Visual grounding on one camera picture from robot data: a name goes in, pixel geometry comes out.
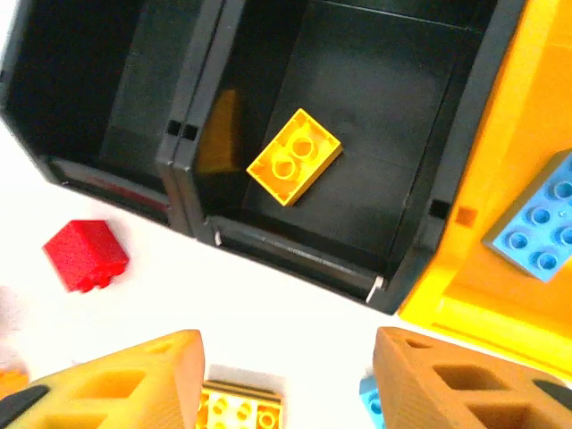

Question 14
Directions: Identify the blue lego plate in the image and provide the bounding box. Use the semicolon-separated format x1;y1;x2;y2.
481;149;572;283

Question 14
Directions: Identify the black plastic bin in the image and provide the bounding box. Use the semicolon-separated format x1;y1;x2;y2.
0;0;227;240
172;0;526;316

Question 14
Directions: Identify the light blue lego brick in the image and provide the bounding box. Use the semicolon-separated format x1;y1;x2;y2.
358;374;385;429

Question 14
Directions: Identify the yellow plastic bin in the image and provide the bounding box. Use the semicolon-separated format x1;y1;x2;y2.
397;0;572;376

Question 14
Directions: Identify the yellow lego brick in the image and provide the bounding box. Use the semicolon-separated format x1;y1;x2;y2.
196;379;283;429
245;107;344;207

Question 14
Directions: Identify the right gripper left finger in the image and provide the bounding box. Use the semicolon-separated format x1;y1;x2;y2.
0;329;206;429

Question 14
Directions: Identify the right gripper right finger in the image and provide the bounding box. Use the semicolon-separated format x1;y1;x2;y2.
372;326;572;429

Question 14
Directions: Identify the red lego brick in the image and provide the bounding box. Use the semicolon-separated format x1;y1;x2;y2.
42;218;131;295

